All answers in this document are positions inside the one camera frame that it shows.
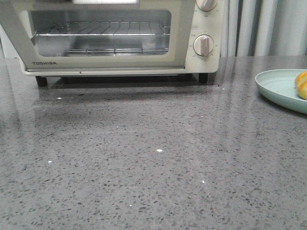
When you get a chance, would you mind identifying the grey pleated curtain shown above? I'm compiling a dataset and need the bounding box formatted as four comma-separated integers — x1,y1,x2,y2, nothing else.
220,0,307,58

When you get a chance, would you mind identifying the beige oven knob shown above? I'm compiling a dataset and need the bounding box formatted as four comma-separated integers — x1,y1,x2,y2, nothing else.
193,34,214,60
196,0,217,12

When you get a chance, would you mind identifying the lower beige oven knob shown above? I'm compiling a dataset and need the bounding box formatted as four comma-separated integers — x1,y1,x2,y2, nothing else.
193,34,214,60

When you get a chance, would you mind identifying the light green plate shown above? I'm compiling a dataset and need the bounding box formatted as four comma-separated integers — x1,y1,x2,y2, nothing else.
255,69,307,114

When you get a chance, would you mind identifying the white Toshiba toaster oven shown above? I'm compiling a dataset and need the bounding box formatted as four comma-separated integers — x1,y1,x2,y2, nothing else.
0,0,227,87

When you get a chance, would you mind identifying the upper beige oven knob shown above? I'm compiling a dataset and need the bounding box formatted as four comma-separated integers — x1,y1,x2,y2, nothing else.
196,0,217,12

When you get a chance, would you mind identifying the golden croissant bread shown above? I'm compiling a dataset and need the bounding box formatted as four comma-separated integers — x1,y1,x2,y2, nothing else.
295,71,307,100

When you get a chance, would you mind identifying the metal wire oven rack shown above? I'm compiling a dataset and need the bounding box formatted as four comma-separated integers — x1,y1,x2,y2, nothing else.
32,21,170,57

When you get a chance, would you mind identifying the glass oven door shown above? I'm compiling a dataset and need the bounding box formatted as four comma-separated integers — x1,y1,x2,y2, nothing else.
0,0,196,72

